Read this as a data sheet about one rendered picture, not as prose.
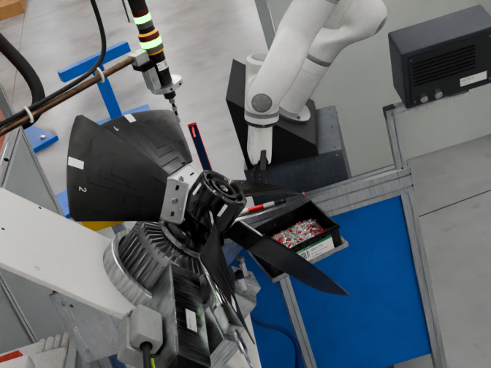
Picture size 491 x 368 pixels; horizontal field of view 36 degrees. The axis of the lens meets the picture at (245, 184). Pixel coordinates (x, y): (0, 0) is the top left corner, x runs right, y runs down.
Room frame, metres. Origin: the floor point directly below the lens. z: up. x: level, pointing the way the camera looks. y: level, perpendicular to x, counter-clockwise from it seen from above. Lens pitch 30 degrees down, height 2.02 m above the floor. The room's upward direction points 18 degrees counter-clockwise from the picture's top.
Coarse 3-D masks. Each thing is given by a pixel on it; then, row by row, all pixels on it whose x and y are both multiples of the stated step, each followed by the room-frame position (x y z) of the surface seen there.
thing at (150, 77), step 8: (128, 56) 1.48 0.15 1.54; (136, 56) 1.46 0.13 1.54; (144, 56) 1.47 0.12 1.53; (136, 64) 1.47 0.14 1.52; (144, 64) 1.47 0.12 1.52; (152, 64) 1.47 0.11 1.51; (144, 72) 1.49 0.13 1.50; (152, 72) 1.48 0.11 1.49; (152, 80) 1.47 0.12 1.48; (176, 80) 1.49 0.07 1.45; (152, 88) 1.48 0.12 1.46; (160, 88) 1.48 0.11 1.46; (168, 88) 1.47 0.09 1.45; (176, 88) 1.48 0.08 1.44
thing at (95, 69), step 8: (96, 8) 1.45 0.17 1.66; (96, 16) 1.45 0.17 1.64; (104, 32) 1.45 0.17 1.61; (104, 40) 1.45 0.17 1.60; (104, 48) 1.44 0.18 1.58; (104, 56) 1.44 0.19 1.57; (96, 64) 1.43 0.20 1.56; (88, 72) 1.42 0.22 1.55; (96, 72) 1.43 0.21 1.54; (80, 80) 1.40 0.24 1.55; (64, 88) 1.38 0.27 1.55; (48, 96) 1.36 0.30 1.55; (32, 104) 1.35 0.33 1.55; (40, 104) 1.35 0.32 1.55; (24, 112) 1.33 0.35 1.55; (8, 120) 1.31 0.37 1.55; (32, 120) 1.33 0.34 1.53
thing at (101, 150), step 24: (72, 144) 1.33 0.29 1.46; (96, 144) 1.36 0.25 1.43; (120, 144) 1.38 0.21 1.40; (72, 168) 1.29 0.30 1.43; (96, 168) 1.32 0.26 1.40; (120, 168) 1.34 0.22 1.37; (144, 168) 1.37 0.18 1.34; (72, 192) 1.25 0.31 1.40; (96, 192) 1.28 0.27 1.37; (120, 192) 1.31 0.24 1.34; (144, 192) 1.34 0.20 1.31; (72, 216) 1.22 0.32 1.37; (96, 216) 1.25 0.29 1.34; (120, 216) 1.29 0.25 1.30; (144, 216) 1.32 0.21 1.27
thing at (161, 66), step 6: (156, 54) 1.49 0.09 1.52; (162, 54) 1.50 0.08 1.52; (156, 60) 1.49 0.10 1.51; (162, 60) 1.49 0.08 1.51; (156, 66) 1.49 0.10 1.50; (162, 66) 1.49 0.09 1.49; (168, 66) 1.50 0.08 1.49; (156, 72) 1.49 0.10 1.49; (162, 72) 1.49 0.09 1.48; (168, 72) 1.50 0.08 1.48; (162, 78) 1.49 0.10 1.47; (168, 78) 1.49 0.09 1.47; (162, 84) 1.49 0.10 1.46; (168, 96) 1.49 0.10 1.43; (174, 96) 1.50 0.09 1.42
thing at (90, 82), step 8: (120, 64) 1.45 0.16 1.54; (128, 64) 1.46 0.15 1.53; (104, 72) 1.43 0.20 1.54; (112, 72) 1.44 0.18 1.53; (88, 80) 1.41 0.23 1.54; (96, 80) 1.42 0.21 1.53; (72, 88) 1.39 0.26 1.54; (80, 88) 1.40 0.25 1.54; (64, 96) 1.38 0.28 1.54; (48, 104) 1.36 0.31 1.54; (56, 104) 1.37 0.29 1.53; (32, 112) 1.34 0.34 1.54; (40, 112) 1.35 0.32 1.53; (16, 120) 1.32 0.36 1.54; (24, 120) 1.33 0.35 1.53; (8, 128) 1.31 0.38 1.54; (16, 128) 1.32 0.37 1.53; (0, 136) 1.30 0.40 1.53
